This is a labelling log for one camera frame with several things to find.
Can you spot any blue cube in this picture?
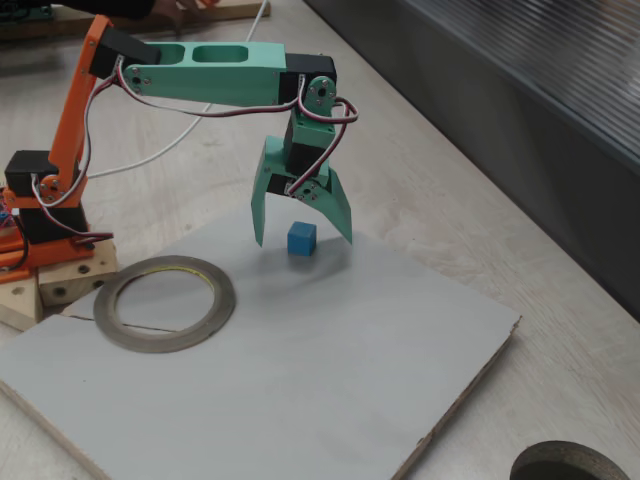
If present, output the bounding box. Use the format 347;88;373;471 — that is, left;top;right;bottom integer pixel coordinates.
287;221;318;257

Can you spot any wooden plank under leader arm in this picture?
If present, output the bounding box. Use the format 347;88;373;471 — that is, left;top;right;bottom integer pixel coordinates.
0;0;272;41

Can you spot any dark sleeved forearm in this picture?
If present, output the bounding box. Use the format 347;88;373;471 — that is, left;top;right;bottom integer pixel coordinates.
52;0;159;21

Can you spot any person's hand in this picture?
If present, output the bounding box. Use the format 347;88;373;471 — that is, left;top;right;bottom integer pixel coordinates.
151;0;221;35

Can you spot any grey plywood board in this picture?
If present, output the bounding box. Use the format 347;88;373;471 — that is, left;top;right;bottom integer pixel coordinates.
0;193;522;480

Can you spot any grey frosted desk partition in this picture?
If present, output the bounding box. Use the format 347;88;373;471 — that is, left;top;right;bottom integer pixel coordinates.
304;0;640;324

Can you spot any wooden base block with holes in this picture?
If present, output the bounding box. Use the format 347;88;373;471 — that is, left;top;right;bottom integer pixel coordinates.
37;243;120;307

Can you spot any red controller board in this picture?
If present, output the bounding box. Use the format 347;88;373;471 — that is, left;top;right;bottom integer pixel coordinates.
0;187;19;236

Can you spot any orange controller board holder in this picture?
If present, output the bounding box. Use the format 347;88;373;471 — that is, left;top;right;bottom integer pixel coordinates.
0;234;32;286

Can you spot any long wooden base plank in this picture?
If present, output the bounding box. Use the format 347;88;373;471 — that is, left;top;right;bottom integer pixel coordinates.
0;273;45;334

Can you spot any white usb cable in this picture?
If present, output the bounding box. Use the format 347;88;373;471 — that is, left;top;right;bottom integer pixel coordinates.
87;0;272;179

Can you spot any grey tape ring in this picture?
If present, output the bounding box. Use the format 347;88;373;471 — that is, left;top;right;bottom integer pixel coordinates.
93;254;236;354

